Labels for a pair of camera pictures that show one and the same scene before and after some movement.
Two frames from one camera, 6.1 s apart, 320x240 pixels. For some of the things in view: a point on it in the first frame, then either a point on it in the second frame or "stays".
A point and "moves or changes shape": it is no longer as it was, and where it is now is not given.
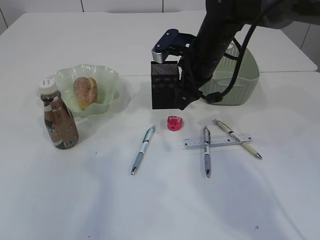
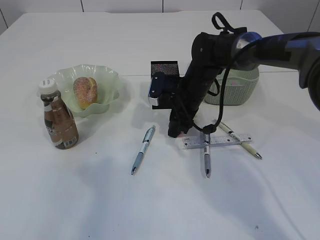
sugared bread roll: [86, 91] stays
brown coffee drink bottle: [59, 121] stays
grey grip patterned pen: [206, 135] stays
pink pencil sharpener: [174, 123] moves or changes shape
